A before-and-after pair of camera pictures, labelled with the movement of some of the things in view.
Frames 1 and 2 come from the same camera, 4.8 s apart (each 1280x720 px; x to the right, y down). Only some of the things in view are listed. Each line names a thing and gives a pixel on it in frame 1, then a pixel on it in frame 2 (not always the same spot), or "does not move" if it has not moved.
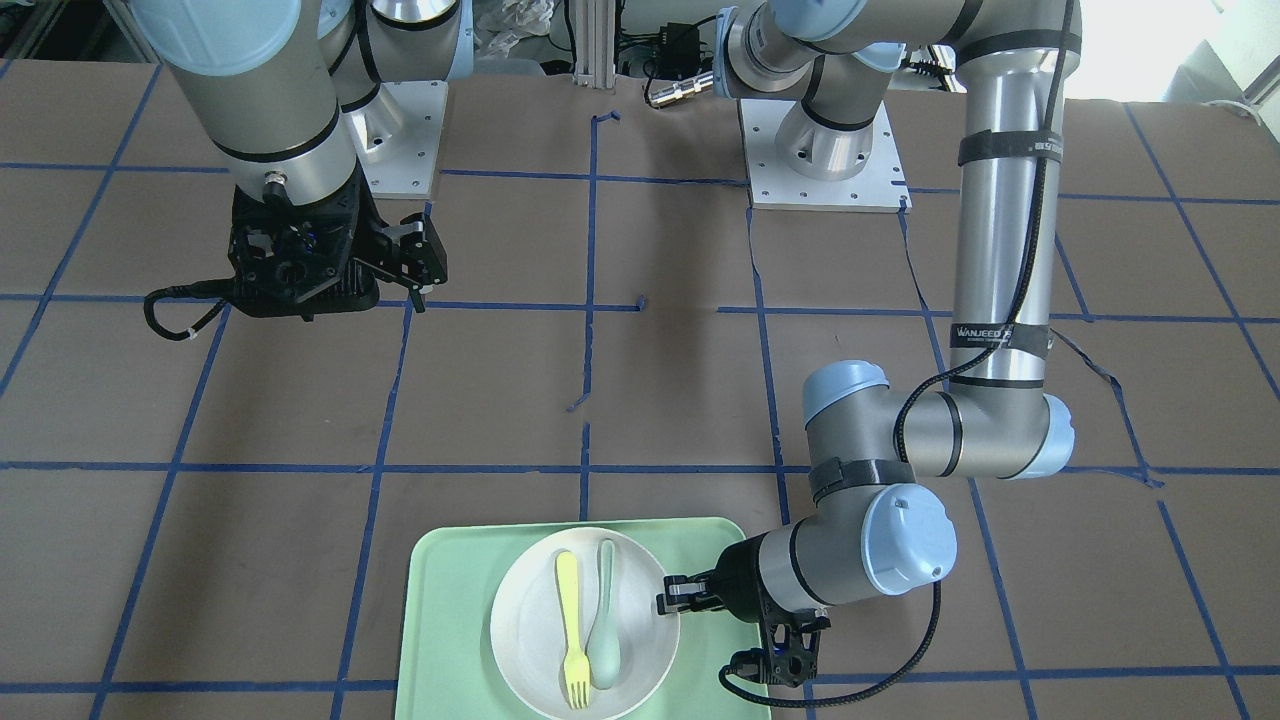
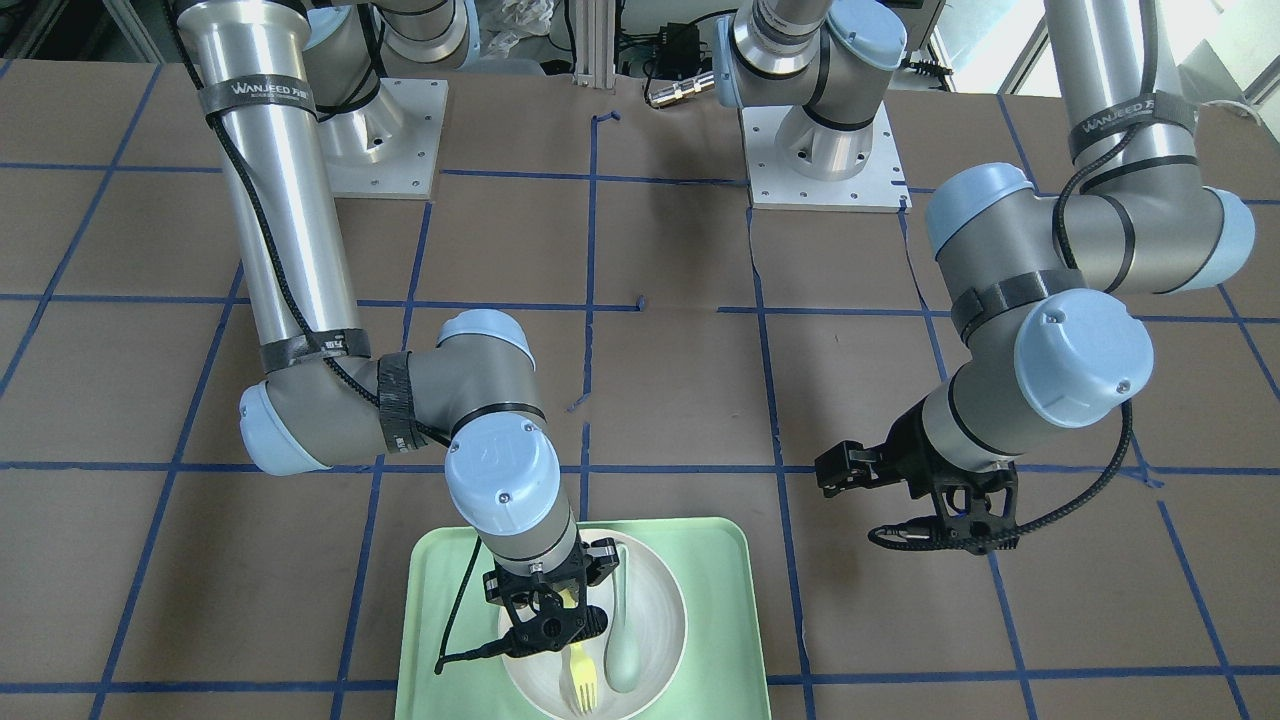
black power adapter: (680, 55) does not move
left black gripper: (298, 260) → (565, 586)
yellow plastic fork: (577, 663) does not move
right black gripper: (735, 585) → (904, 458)
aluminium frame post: (594, 57) does not move
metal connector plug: (682, 89) does not move
